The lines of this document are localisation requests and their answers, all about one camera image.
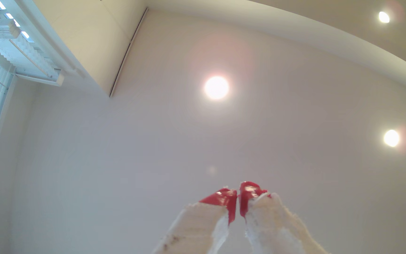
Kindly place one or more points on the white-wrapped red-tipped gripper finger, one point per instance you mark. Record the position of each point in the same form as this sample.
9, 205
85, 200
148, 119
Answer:
196, 225
273, 229

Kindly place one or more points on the round recessed ceiling light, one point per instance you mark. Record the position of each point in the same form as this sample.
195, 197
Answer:
216, 88
391, 138
383, 17

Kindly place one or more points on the dark ceiling track strip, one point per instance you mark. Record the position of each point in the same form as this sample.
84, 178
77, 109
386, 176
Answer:
127, 54

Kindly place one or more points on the white pleated window shade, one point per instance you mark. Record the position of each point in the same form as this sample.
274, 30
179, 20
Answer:
30, 53

